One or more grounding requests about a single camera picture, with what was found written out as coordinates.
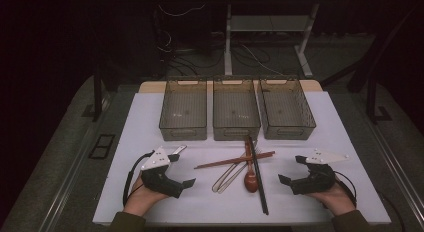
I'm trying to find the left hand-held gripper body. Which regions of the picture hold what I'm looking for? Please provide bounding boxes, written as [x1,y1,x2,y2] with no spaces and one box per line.
[140,146,185,199]

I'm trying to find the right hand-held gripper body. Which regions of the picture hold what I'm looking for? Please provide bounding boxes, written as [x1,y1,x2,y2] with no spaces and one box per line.
[290,148,350,196]

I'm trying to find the black chopstick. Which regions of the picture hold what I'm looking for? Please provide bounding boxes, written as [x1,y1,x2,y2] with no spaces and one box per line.
[249,135,270,216]
[247,135,268,216]

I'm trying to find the reddish brown wooden spoon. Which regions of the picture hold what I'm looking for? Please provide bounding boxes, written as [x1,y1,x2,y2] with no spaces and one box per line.
[243,138,260,194]

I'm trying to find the translucent grey plastic bin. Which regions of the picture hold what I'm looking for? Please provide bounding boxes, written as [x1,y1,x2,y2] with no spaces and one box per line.
[212,78,262,142]
[158,79,208,142]
[258,78,317,141]

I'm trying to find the person's right hand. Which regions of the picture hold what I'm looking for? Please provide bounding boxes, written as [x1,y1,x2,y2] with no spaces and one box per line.
[305,180,357,217]

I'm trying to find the person's left hand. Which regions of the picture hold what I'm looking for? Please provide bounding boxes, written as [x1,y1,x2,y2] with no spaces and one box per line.
[122,176,169,218]

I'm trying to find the dark angled stand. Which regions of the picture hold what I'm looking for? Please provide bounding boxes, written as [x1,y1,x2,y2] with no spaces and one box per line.
[319,6,419,93]

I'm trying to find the white metal desk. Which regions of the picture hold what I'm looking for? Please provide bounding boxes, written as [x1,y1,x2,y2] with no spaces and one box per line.
[211,0,369,78]

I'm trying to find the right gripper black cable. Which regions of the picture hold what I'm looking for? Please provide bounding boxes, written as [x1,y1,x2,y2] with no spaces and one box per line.
[333,170,358,208]

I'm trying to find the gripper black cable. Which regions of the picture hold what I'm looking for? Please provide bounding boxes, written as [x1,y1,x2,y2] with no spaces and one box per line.
[333,170,358,208]
[122,150,156,206]

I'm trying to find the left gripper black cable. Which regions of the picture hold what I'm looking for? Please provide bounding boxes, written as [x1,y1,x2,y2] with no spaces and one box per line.
[122,150,156,206]

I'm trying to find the metal floor rail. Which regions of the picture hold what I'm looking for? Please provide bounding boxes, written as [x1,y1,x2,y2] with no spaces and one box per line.
[36,123,103,232]
[366,121,424,226]

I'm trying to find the black stand post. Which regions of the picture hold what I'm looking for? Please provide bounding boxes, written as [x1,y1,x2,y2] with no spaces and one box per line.
[364,71,394,125]
[81,68,111,123]

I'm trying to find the tangle of black floor cables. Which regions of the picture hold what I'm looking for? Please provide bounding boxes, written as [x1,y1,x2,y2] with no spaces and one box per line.
[159,45,226,77]

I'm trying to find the white floor cable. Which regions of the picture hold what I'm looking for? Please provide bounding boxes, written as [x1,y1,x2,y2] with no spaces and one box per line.
[239,43,285,77]

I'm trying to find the white hanging cable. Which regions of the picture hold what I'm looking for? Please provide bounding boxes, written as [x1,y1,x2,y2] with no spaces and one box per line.
[156,2,207,18]

